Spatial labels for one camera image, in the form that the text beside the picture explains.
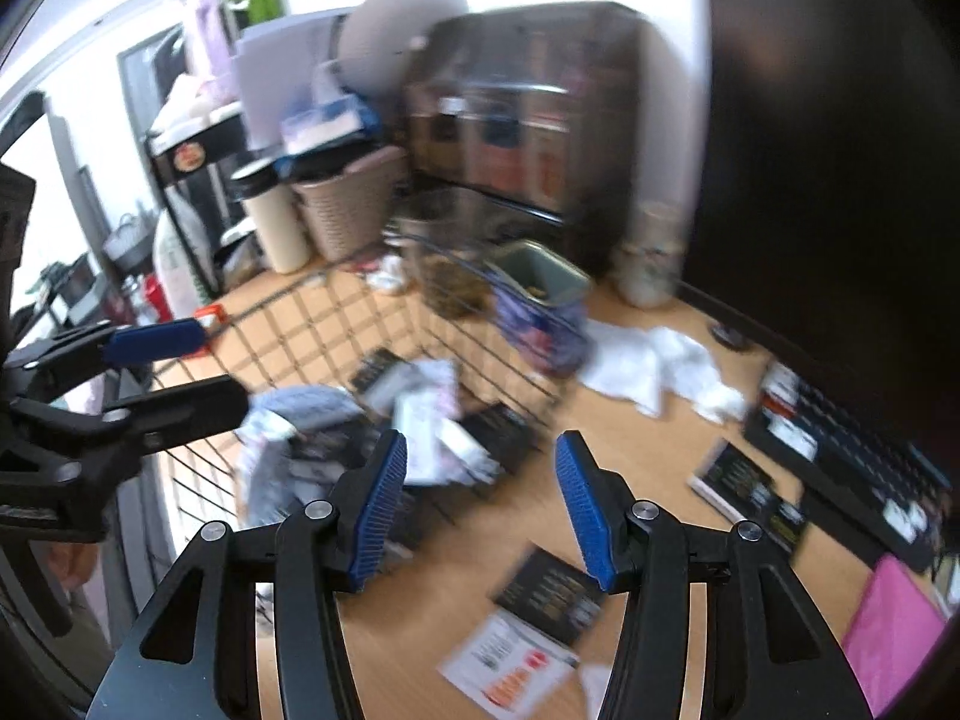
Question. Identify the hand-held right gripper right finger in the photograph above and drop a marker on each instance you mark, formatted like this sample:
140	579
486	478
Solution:
589	521

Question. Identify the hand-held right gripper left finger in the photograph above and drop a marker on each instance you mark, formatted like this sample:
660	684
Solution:
379	514

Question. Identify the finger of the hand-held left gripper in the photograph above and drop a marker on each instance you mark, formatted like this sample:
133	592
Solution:
180	409
157	341

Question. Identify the black tissue packet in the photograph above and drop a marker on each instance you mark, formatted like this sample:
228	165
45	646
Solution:
551	592
742	487

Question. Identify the white snack bag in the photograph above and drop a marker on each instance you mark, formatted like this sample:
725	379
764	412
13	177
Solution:
300	409

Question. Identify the pile of black tissue packets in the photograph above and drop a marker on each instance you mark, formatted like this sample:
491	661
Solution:
502	435

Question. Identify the clear round container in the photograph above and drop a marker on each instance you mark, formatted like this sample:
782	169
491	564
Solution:
450	270

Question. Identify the small orange object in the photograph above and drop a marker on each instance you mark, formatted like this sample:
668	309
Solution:
212	313

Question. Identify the white sack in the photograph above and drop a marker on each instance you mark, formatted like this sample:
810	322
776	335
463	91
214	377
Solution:
176	262

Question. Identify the white plastic packet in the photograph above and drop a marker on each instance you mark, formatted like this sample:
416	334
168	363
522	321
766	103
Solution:
442	435

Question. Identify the white leaflet with red logo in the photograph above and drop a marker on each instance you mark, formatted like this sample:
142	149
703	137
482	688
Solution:
502	660

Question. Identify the white cylindrical bin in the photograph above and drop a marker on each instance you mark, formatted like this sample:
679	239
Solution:
274	225

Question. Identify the crumpled white tissue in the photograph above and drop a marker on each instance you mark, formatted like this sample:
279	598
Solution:
645	360

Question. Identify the white red-logo snack packet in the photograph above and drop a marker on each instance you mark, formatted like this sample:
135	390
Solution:
596	694

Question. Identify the black shelf rack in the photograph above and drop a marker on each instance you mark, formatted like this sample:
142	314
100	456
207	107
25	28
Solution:
195	154

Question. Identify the blue printed box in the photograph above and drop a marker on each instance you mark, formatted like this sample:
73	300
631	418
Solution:
540	322

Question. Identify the black jar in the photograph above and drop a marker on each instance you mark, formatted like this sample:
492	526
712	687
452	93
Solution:
729	335

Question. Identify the woven laundry basket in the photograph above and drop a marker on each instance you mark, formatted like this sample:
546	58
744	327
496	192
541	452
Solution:
349	202

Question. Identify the black keyboard with white keys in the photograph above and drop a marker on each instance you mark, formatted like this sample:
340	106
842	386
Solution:
847	457

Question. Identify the ceramic figure pot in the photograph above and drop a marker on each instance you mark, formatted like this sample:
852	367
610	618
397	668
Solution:
649	259

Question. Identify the blue tissue box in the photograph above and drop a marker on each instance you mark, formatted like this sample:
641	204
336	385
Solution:
322	124

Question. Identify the white storage box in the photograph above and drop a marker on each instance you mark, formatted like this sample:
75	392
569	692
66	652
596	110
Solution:
285	75

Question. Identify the pink cloth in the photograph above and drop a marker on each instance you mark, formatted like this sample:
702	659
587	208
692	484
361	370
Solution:
204	37

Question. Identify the pink mouse pad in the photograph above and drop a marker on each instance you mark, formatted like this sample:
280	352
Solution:
892	630

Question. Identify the grey round cushion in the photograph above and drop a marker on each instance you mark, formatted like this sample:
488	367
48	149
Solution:
390	30

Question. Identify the dark cabinet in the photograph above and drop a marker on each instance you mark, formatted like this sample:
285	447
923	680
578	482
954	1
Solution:
525	127

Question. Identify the black computer monitor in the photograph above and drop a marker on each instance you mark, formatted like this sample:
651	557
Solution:
825	165

